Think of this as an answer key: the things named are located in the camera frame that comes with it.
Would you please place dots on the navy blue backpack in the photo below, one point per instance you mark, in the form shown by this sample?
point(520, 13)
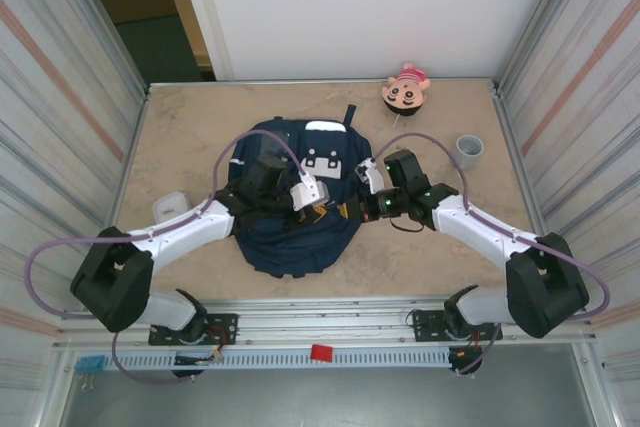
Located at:
point(295, 252)

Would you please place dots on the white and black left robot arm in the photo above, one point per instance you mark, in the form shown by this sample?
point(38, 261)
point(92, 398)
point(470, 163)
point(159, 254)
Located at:
point(110, 282)

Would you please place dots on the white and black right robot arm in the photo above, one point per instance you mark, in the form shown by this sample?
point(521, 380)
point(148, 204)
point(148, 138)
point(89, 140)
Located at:
point(545, 287)

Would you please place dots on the grey cup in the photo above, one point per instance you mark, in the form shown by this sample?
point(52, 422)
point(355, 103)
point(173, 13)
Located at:
point(470, 152)

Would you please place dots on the plush doll head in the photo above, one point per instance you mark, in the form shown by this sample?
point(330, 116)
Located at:
point(405, 94)

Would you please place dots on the red block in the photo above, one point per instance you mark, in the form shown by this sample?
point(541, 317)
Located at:
point(321, 353)

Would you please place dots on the blue binder clip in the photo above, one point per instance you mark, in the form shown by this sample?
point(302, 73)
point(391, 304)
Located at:
point(90, 362)

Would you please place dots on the aluminium rail frame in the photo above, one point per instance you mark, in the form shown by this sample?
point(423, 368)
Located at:
point(325, 319)

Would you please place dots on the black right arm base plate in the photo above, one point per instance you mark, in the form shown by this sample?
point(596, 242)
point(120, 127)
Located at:
point(425, 324)

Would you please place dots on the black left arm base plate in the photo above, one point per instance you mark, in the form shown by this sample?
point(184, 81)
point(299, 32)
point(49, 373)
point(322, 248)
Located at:
point(222, 327)

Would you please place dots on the white door frame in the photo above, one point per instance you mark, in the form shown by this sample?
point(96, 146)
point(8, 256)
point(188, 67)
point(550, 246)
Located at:
point(200, 12)

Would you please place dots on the aluminium frame post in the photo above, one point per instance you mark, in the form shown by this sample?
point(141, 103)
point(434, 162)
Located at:
point(107, 19)
point(532, 17)

